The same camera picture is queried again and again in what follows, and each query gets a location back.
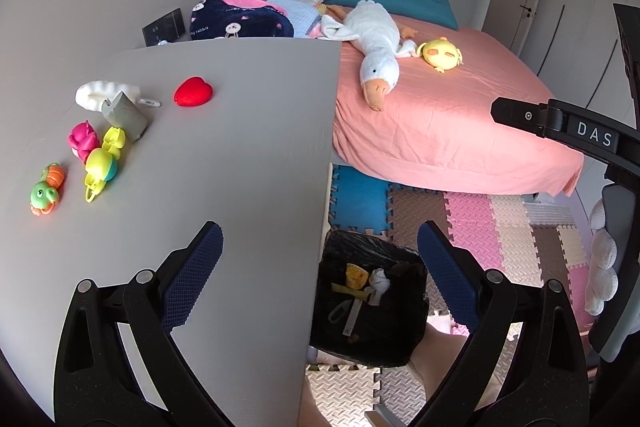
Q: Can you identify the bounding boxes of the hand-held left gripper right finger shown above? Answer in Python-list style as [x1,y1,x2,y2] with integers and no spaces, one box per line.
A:
[412,221,591,427]

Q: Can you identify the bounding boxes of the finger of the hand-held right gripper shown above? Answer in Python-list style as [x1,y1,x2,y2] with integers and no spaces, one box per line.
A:
[491,97,569,140]

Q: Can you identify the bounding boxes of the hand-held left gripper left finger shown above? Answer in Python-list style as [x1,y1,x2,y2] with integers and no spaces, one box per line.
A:
[52,221,224,427]

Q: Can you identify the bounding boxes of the trash bin with black bag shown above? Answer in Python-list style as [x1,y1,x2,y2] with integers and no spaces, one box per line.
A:
[309,229,430,368]

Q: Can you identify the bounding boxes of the bed with pink sheet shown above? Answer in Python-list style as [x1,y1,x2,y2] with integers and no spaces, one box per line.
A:
[280,0,586,198]

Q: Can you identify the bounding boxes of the foam floor mat tiles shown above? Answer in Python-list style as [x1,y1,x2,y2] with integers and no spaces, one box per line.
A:
[300,164,598,427]

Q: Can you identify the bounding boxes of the black flat board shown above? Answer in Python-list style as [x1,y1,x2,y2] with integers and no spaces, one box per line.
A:
[613,3,640,108]

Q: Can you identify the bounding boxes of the yellow chick plush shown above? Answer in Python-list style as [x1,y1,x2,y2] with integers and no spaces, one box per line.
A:
[416,37,464,74]

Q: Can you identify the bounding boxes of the white fluffy cushion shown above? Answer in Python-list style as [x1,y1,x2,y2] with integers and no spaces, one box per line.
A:
[585,202,621,315]

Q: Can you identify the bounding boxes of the grey plastic loop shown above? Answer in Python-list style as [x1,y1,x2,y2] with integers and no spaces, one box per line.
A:
[327,300,352,323]

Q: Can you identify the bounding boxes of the teal and yellow toy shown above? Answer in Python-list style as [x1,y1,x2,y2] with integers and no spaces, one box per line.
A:
[83,147,118,204]

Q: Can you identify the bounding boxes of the white goose plush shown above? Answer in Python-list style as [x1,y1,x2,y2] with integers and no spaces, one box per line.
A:
[320,1,418,112]

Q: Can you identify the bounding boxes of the green orange turtle toy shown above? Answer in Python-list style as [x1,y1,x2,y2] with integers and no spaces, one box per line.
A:
[30,163,67,216]

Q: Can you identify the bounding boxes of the pink toy figure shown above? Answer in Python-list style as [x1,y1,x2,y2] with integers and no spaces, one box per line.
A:
[67,120,99,164]

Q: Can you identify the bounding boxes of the red heart toy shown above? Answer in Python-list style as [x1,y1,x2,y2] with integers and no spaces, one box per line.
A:
[173,77,214,108]

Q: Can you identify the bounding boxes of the light blue knit blanket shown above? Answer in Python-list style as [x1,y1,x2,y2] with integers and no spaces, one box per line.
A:
[267,0,323,38]

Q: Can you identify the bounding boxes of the navy printed blanket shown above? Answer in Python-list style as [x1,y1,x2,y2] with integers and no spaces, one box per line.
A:
[190,0,296,42]

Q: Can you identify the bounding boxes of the black wall panel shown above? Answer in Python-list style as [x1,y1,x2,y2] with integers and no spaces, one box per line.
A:
[141,8,187,45]

